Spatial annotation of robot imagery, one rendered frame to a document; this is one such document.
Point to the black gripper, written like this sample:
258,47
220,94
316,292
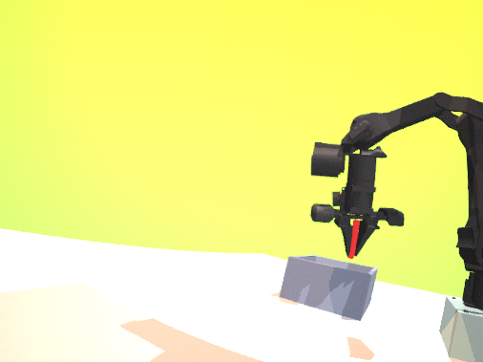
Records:
358,201

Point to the red peg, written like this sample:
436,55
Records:
355,232

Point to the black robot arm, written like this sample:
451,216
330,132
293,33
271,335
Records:
329,160

